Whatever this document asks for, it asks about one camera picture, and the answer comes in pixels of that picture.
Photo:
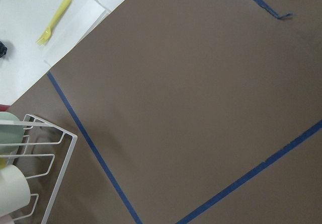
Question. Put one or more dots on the pink cup in rack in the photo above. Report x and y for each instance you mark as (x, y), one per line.
(6, 220)

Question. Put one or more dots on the red cylinder bottle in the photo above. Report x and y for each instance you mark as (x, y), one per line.
(4, 108)

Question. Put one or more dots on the white cup in rack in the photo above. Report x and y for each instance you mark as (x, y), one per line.
(15, 190)

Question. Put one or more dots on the white wire cup rack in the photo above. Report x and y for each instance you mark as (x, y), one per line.
(42, 157)

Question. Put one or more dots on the yellow spoon on desk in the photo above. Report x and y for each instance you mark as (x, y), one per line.
(46, 35)

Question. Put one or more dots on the yellow cup in rack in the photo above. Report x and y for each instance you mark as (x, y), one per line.
(2, 163)

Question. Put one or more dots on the green cup in rack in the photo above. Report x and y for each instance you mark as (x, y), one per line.
(11, 134)

